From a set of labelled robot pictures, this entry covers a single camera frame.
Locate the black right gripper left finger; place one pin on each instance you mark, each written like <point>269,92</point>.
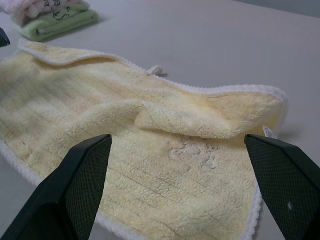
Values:
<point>62,200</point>

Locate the folded pink towel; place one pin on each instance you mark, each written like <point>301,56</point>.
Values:
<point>10,6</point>

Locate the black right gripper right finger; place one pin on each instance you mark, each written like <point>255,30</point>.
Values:
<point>290,180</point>

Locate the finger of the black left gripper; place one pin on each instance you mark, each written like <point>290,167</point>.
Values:
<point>3,38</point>

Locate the yellow fleece towel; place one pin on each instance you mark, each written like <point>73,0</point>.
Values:
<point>150,100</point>

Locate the folded green towel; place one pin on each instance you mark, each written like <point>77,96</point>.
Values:
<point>62,25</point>

